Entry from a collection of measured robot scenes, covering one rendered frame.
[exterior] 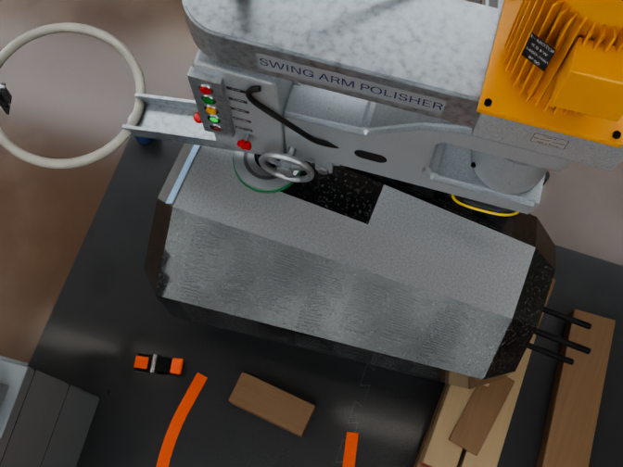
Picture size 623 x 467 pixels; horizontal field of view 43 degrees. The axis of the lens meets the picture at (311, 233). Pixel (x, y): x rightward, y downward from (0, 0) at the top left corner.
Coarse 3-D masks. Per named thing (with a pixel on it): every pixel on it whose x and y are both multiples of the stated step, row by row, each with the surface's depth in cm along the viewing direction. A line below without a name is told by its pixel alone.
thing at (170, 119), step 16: (144, 96) 240; (160, 96) 238; (144, 112) 243; (160, 112) 241; (176, 112) 240; (192, 112) 238; (128, 128) 237; (144, 128) 235; (160, 128) 239; (176, 128) 237; (192, 128) 236; (192, 144) 234; (208, 144) 230; (224, 144) 227; (304, 160) 221
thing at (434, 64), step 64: (192, 0) 162; (256, 0) 162; (320, 0) 162; (384, 0) 162; (448, 0) 162; (256, 64) 167; (320, 64) 159; (384, 64) 157; (448, 64) 157; (512, 128) 158
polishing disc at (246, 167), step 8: (240, 152) 243; (240, 160) 243; (248, 160) 243; (240, 168) 242; (248, 168) 242; (256, 168) 242; (240, 176) 241; (248, 176) 241; (256, 176) 241; (264, 176) 241; (272, 176) 241; (248, 184) 241; (256, 184) 240; (264, 184) 240; (272, 184) 240; (280, 184) 240
